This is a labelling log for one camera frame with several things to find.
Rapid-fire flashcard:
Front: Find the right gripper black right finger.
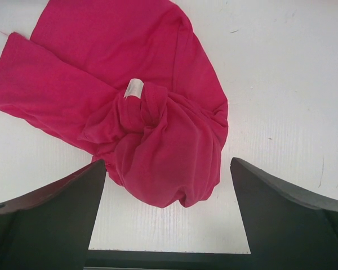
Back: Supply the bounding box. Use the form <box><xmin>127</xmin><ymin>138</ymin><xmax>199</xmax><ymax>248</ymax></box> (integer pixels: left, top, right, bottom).
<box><xmin>230</xmin><ymin>158</ymin><xmax>338</xmax><ymax>269</ymax></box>

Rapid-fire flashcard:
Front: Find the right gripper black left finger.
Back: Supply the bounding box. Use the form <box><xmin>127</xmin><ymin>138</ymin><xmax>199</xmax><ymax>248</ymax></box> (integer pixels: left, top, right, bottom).
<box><xmin>0</xmin><ymin>160</ymin><xmax>106</xmax><ymax>269</ymax></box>

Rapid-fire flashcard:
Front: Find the pink t shirt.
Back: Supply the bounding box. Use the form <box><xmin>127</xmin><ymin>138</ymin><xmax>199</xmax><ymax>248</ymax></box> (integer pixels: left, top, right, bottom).
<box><xmin>0</xmin><ymin>1</ymin><xmax>228</xmax><ymax>208</ymax></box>

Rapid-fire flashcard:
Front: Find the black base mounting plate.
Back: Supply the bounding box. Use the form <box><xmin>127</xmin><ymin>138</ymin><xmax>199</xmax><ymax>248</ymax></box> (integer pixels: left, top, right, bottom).
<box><xmin>85</xmin><ymin>250</ymin><xmax>254</xmax><ymax>269</ymax></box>

